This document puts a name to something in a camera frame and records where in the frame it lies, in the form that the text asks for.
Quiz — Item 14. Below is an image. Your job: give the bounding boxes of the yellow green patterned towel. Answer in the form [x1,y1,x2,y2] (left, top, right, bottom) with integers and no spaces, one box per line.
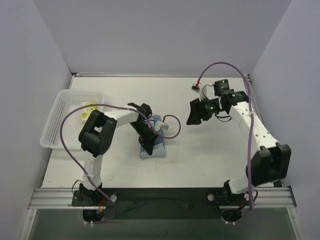
[81,101,99,125]

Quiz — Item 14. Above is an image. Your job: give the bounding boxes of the white perforated plastic basket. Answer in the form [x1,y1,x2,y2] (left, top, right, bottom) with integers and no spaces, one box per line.
[39,89,105,150]

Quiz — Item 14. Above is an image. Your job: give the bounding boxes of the aluminium rail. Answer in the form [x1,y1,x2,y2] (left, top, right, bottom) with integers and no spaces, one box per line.
[27,186,297,210]
[243,74,288,187]

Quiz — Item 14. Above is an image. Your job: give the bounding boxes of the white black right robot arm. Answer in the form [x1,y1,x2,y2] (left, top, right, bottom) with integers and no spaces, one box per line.
[186,79,292,205]

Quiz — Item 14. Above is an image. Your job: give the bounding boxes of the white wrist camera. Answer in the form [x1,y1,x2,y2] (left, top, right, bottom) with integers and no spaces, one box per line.
[191,82,202,93]
[154,121,169,131]

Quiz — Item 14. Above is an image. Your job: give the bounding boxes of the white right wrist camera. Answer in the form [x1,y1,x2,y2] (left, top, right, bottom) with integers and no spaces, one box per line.
[191,82,202,93]

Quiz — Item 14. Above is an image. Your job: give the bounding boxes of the aluminium front rail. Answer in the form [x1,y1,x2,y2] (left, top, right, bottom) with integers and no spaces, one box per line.
[27,186,297,210]

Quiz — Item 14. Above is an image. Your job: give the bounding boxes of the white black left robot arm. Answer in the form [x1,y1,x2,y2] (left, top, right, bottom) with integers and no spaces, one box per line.
[78,102,159,206]

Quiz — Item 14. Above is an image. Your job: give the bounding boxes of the aluminium right side rail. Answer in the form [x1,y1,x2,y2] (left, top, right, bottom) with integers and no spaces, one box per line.
[243,74,288,187]

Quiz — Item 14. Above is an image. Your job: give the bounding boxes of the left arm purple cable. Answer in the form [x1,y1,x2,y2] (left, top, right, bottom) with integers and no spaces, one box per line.
[60,104,181,225]

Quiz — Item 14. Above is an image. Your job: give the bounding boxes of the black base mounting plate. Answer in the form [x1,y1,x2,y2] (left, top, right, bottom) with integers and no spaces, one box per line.
[71,188,249,223]

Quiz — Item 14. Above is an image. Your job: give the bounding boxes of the light blue towel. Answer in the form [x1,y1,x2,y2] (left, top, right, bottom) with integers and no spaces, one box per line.
[139,115,166,159]

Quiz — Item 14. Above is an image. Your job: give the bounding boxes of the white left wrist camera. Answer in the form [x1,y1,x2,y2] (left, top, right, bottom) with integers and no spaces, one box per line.
[154,121,169,131]

